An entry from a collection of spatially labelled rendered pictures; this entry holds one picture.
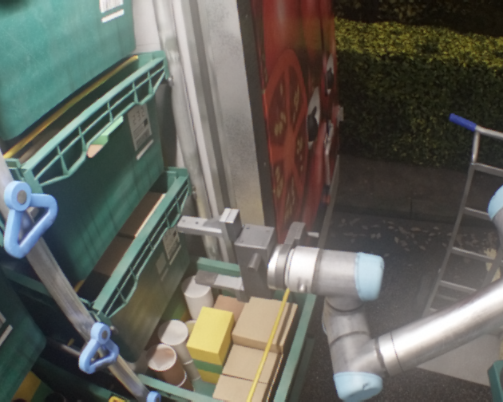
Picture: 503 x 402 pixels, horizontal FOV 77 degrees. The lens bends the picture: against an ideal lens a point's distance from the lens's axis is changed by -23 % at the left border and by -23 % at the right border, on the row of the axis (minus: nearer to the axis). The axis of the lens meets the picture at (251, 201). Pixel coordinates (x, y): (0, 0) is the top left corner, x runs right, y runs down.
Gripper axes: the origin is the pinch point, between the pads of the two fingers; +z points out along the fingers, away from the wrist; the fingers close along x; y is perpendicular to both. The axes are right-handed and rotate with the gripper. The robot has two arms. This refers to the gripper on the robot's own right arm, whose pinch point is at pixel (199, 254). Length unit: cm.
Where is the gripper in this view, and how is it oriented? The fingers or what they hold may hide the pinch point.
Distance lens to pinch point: 70.0
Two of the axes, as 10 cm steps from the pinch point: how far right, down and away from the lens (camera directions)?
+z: -9.5, -1.1, 3.0
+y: -3.0, 6.2, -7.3
